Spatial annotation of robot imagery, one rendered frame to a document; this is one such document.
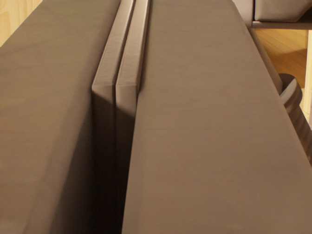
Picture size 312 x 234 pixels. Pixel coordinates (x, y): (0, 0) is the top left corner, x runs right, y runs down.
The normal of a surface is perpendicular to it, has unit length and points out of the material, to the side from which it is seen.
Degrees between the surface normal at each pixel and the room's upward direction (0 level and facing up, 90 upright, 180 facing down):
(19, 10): 90
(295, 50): 90
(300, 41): 0
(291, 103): 110
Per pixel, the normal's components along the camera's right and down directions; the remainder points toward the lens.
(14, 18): 0.26, 0.35
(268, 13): -0.01, 0.62
